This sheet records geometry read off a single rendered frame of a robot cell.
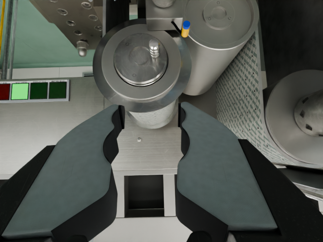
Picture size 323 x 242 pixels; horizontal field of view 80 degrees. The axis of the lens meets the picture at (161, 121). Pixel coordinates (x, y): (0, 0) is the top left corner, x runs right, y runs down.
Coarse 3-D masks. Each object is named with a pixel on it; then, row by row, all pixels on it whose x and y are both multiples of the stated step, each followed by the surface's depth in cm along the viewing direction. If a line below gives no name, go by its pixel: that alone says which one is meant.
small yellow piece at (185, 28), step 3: (186, 21) 23; (174, 24) 26; (183, 24) 23; (186, 24) 23; (189, 24) 23; (177, 27) 26; (183, 27) 23; (186, 27) 23; (189, 27) 23; (177, 30) 26; (180, 30) 26; (183, 30) 24; (186, 30) 23; (180, 33) 25; (183, 33) 24; (186, 33) 24; (183, 36) 25; (186, 36) 25
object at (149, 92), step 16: (128, 32) 28; (144, 32) 28; (160, 32) 28; (112, 48) 28; (176, 48) 28; (112, 64) 28; (176, 64) 28; (112, 80) 28; (160, 80) 27; (128, 96) 27; (144, 96) 27; (160, 96) 28
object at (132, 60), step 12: (132, 36) 27; (144, 36) 27; (120, 48) 27; (132, 48) 27; (144, 48) 27; (120, 60) 27; (132, 60) 27; (144, 60) 27; (156, 60) 27; (120, 72) 27; (132, 72) 27; (144, 72) 27; (156, 72) 27; (132, 84) 28; (144, 84) 27
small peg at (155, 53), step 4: (152, 40) 24; (156, 40) 24; (152, 44) 24; (156, 44) 24; (152, 48) 24; (156, 48) 24; (152, 52) 25; (156, 52) 25; (152, 56) 26; (156, 56) 26
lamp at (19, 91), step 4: (12, 84) 62; (16, 84) 62; (20, 84) 62; (24, 84) 62; (12, 88) 62; (16, 88) 62; (20, 88) 62; (24, 88) 62; (12, 92) 61; (16, 92) 61; (20, 92) 61; (24, 92) 61; (12, 96) 61; (16, 96) 61; (20, 96) 61; (24, 96) 61
